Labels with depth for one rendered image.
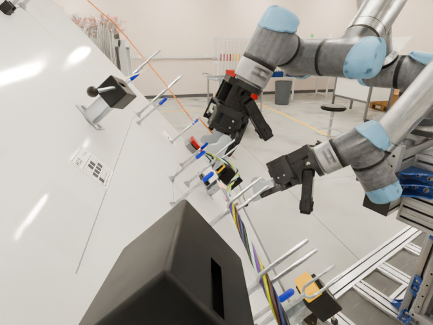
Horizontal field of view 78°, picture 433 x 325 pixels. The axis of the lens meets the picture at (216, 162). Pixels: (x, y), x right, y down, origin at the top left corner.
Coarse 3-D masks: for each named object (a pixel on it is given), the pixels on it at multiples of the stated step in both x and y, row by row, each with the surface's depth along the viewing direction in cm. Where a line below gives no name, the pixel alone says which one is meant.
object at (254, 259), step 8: (224, 192) 35; (232, 208) 33; (232, 216) 32; (240, 224) 30; (240, 232) 29; (248, 240) 28; (248, 248) 27; (248, 256) 26; (256, 256) 25; (256, 264) 24; (256, 272) 24; (264, 280) 23; (264, 288) 22; (272, 288) 22; (272, 296) 21; (272, 304) 21; (280, 304) 21; (280, 312) 20; (280, 320) 20; (288, 320) 20
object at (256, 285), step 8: (304, 240) 22; (296, 248) 22; (288, 256) 22; (304, 256) 23; (272, 264) 23; (296, 264) 23; (264, 272) 23; (288, 272) 23; (256, 280) 23; (272, 280) 24; (248, 288) 23; (256, 288) 23
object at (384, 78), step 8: (360, 0) 79; (392, 48) 92; (392, 56) 91; (400, 56) 93; (384, 64) 92; (392, 64) 93; (384, 72) 95; (392, 72) 93; (360, 80) 102; (368, 80) 100; (376, 80) 98; (384, 80) 96; (392, 88) 98
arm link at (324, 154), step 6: (318, 144) 66; (324, 144) 64; (330, 144) 68; (318, 150) 64; (324, 150) 63; (330, 150) 62; (318, 156) 63; (324, 156) 63; (330, 156) 62; (318, 162) 64; (324, 162) 63; (330, 162) 62; (336, 162) 62; (324, 168) 63; (330, 168) 63; (336, 168) 63
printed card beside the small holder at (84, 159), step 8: (80, 152) 31; (88, 152) 33; (72, 160) 29; (80, 160) 30; (88, 160) 31; (96, 160) 33; (80, 168) 29; (88, 168) 30; (96, 168) 32; (104, 168) 33; (96, 176) 30; (104, 176) 32; (112, 176) 34; (104, 184) 31
